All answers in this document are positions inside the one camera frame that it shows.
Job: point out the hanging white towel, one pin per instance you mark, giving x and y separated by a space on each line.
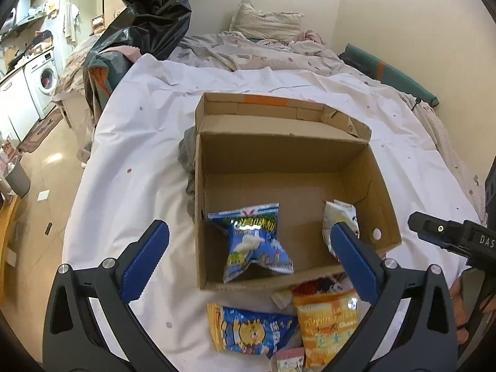
70 21

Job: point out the person's right hand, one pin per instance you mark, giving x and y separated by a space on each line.
459 306

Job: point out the white washing machine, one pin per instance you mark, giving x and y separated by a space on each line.
44 81

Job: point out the blue yellow lion snack packet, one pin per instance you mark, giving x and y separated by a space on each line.
248 331

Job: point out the low white cabinet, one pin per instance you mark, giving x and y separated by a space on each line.
77 124

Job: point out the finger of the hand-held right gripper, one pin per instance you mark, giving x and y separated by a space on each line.
441 230

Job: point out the red black snack packet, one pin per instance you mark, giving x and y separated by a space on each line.
310 287

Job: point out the brown patterned blanket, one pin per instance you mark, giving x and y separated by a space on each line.
73 69

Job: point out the grey cloth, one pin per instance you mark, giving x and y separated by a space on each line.
188 155

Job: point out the yellow orange snack packet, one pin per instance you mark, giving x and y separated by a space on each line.
321 325

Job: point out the white cartoon snack packet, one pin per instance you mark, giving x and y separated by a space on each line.
343 213

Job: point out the white paper sheet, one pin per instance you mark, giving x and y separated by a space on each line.
43 195

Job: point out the patterned floor rug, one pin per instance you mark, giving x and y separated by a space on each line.
38 130

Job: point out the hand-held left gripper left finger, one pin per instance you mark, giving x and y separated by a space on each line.
149 255

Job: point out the grey trash bin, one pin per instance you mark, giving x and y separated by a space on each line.
17 178

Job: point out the rolled green mat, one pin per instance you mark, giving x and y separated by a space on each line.
387 71

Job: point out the green orange cloth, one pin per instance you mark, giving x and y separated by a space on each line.
104 77

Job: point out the floral pillow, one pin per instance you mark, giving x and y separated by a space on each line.
267 19

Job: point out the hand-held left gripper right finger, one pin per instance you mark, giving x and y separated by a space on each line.
352 259

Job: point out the black plastic bag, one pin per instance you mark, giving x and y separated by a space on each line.
155 15

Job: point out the cardboard box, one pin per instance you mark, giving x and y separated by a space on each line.
279 162

